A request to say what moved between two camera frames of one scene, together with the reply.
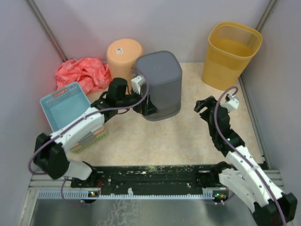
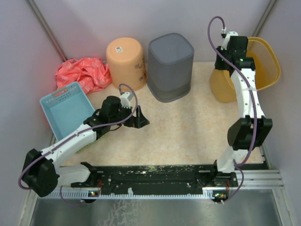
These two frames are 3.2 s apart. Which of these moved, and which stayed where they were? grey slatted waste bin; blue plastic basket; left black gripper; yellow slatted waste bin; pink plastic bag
Moved: left black gripper; yellow slatted waste bin; grey slatted waste bin
Stayed: blue plastic basket; pink plastic bag
